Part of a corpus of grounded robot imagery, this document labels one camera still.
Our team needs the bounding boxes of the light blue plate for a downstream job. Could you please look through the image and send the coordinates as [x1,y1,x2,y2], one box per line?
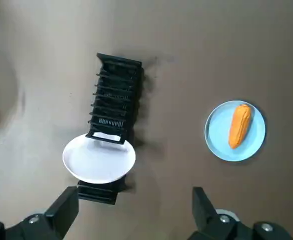
[204,100,267,162]

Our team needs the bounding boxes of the orange corn cob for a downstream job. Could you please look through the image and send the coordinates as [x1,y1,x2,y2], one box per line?
[228,104,253,150]

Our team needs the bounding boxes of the white plate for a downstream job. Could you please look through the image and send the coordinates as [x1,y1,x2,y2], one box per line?
[61,132,137,185]

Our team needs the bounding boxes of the black dish rack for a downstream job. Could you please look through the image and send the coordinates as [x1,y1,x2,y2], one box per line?
[76,52,146,206]

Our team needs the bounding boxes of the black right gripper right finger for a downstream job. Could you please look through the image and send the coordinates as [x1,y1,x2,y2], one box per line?
[187,185,293,240]

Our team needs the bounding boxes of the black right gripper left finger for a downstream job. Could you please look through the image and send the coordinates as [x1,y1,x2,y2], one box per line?
[0,185,80,240]

